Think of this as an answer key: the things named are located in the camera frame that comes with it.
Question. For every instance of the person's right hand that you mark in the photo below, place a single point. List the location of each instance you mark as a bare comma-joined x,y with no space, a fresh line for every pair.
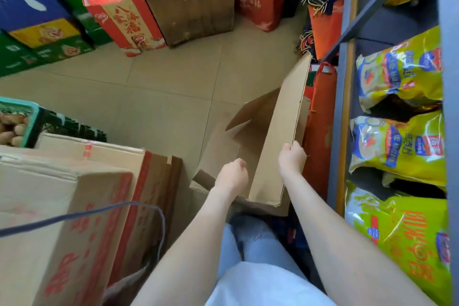
292,160

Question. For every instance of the person's left hand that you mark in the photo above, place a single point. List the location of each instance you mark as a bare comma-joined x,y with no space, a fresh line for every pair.
232,178

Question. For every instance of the grey metal shelf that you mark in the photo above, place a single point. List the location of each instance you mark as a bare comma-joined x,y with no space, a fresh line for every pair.
450,101

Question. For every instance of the person's right forearm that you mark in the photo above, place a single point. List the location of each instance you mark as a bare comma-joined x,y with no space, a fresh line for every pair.
344,244

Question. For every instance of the person's left forearm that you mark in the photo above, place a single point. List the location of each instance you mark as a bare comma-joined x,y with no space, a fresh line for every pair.
190,255

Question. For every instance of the dark brown cardboard box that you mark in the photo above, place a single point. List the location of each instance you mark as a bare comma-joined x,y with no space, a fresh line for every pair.
193,11

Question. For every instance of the cardboard cartons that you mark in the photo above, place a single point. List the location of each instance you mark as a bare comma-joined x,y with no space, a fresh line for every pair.
53,237

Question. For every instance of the yellow swirl-print box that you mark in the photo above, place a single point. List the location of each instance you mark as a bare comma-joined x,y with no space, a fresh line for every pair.
43,33

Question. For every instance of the large orange gift bag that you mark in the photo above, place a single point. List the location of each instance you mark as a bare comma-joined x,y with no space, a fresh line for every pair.
321,130

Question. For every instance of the yellow blue snack bag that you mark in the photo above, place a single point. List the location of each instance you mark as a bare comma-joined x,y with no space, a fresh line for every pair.
405,69
401,148

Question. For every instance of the lime green snack bags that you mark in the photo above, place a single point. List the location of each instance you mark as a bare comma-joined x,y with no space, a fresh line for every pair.
405,241

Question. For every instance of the translucent plastic strip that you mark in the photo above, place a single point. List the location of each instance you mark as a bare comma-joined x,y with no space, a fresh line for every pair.
125,284

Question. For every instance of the dark green plastic crate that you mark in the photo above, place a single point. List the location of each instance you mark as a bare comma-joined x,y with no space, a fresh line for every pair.
71,128

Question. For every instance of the red white drink carton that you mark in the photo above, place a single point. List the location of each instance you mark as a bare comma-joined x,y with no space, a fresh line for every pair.
122,15

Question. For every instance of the dark green carton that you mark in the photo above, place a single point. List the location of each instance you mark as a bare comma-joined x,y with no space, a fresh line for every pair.
93,28

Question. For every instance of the teal plastic crate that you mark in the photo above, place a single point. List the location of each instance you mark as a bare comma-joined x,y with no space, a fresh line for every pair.
34,123

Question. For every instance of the green swirl-print carton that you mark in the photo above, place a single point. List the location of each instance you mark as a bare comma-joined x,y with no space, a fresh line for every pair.
64,51

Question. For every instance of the pile of brown round produce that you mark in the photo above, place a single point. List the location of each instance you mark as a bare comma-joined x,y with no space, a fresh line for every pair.
12,130

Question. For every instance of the plain green carton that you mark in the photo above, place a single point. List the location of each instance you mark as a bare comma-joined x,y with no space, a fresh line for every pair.
16,56

